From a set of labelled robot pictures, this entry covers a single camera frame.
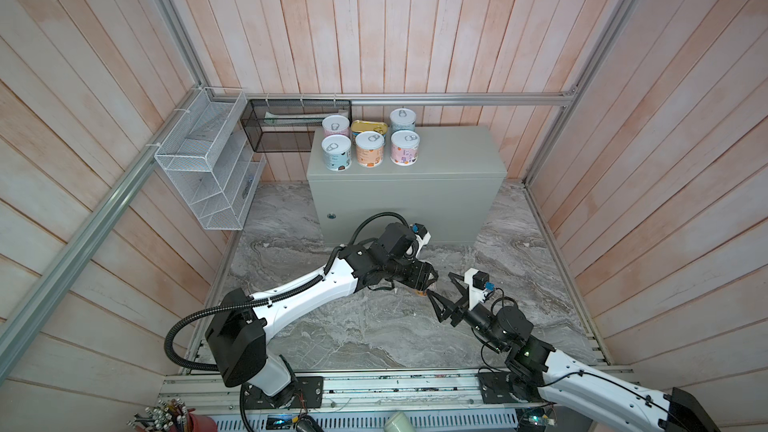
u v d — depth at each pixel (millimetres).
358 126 809
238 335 407
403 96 976
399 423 632
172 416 561
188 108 803
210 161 688
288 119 892
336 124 784
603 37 814
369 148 730
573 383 540
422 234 699
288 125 1002
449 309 653
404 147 740
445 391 749
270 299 436
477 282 637
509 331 578
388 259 581
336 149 729
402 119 817
